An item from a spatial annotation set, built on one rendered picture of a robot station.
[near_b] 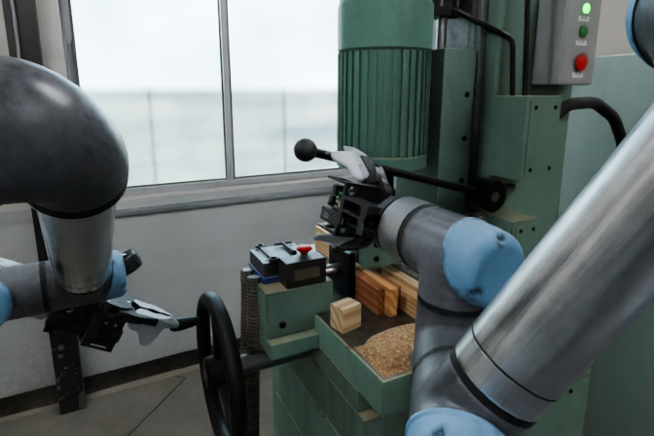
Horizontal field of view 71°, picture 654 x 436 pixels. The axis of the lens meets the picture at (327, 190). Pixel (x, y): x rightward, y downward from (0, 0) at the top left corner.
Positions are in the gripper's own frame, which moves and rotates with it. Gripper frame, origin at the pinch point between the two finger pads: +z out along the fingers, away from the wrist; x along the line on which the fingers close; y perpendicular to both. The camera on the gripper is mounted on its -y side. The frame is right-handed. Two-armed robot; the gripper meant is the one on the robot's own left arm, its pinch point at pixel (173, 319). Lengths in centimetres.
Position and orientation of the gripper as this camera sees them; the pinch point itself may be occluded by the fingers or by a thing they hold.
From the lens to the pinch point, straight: 94.2
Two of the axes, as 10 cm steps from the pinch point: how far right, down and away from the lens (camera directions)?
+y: -4.5, 8.9, -0.3
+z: 7.7, 4.1, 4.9
